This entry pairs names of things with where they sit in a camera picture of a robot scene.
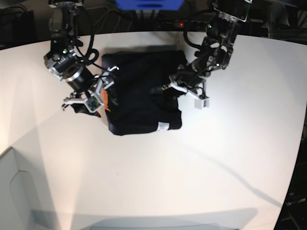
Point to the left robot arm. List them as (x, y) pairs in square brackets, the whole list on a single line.
[(214, 52)]

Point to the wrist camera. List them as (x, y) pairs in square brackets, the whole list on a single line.
[(93, 104), (201, 103)]

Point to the black power strip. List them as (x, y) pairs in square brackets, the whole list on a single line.
[(195, 26)]

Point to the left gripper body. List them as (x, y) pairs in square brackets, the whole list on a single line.
[(186, 83)]

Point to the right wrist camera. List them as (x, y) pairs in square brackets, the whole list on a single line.
[(93, 104)]

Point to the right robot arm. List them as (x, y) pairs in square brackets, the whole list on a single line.
[(69, 64)]

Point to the blue plastic bin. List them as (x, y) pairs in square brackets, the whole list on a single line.
[(169, 5)]

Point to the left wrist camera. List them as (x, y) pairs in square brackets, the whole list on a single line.
[(201, 103)]

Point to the black T-shirt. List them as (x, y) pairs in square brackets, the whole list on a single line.
[(138, 112)]

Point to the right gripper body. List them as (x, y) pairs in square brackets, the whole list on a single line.
[(86, 85)]

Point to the white shirt label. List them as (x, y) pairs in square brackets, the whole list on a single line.
[(162, 126)]

